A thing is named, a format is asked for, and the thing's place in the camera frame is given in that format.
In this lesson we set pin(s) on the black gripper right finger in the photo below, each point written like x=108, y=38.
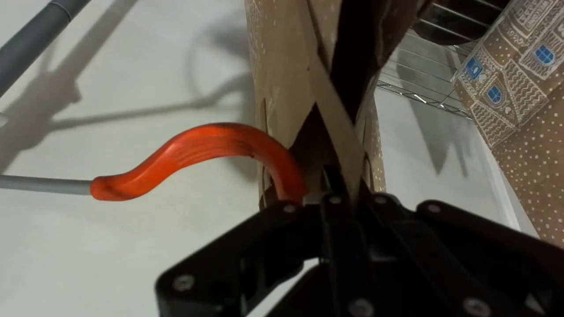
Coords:
x=469, y=258

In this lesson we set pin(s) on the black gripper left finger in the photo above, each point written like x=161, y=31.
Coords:
x=247, y=253

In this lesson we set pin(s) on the brown dotted paper bag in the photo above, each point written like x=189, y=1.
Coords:
x=529, y=153
x=288, y=77

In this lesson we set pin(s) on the grey metal stand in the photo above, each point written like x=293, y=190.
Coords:
x=36, y=42

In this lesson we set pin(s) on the orange hook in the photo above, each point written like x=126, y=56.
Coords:
x=200, y=147

